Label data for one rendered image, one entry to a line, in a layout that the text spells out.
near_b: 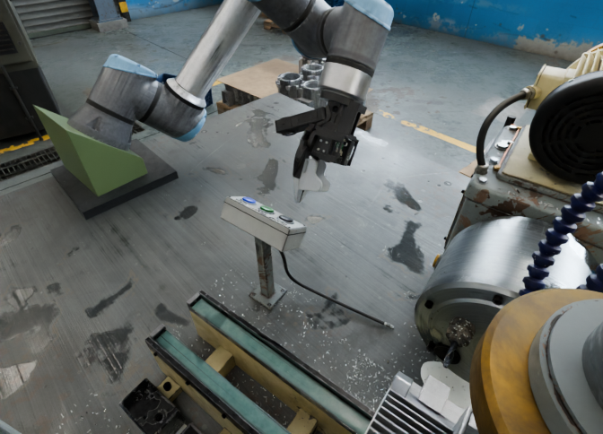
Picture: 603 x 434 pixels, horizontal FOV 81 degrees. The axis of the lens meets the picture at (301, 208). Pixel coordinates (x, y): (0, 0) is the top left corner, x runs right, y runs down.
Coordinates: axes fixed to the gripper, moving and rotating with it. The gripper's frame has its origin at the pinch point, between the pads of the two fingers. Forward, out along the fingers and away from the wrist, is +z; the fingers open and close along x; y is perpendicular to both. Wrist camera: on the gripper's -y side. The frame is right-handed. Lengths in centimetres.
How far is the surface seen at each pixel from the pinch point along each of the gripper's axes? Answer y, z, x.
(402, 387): 31.9, 13.9, -16.0
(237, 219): -9.6, 9.1, -3.5
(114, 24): -570, -70, 293
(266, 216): -3.3, 5.8, -3.3
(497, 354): 37, -3, -35
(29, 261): -66, 45, -13
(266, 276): -4.6, 22.2, 6.9
